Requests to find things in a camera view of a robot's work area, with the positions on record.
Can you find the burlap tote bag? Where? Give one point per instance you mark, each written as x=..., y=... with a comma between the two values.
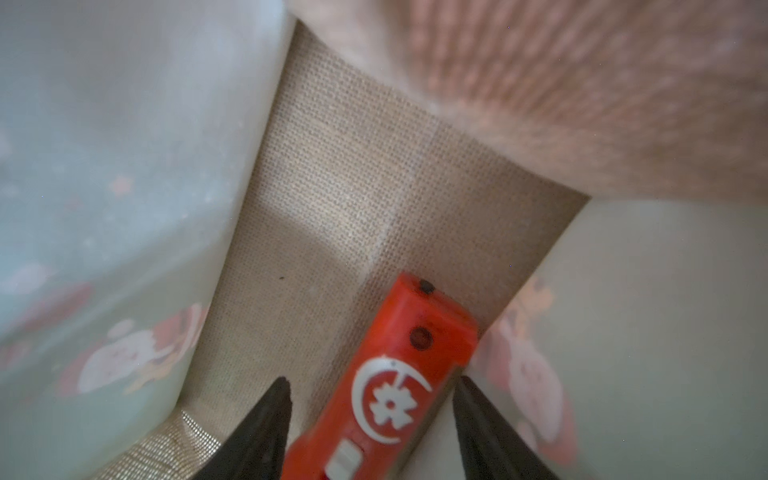
x=199, y=197

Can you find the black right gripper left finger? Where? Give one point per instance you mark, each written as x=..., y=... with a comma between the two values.
x=256, y=448

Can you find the red flashlight with logo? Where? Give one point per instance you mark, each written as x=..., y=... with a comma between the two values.
x=418, y=342

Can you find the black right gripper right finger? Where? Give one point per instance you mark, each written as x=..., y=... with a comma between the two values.
x=490, y=448

